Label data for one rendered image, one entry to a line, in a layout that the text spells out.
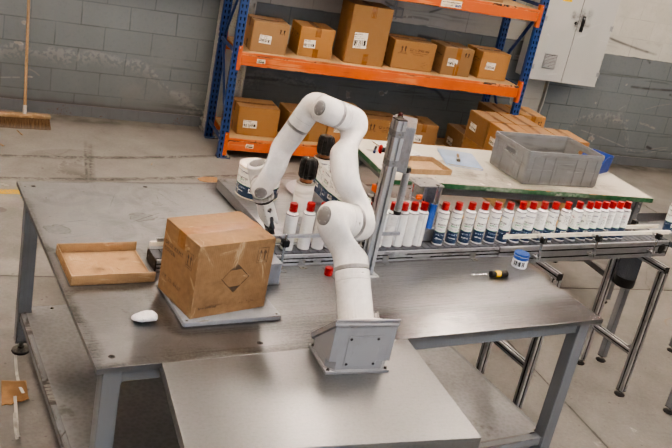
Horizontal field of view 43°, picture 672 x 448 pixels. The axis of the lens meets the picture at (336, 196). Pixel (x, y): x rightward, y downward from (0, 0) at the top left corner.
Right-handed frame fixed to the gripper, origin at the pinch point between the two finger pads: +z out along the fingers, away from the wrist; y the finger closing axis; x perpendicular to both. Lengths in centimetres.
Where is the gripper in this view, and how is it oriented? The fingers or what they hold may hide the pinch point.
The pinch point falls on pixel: (270, 232)
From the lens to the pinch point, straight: 342.8
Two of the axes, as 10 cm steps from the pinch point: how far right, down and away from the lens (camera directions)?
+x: -8.8, 3.2, -3.5
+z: 1.2, 8.7, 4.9
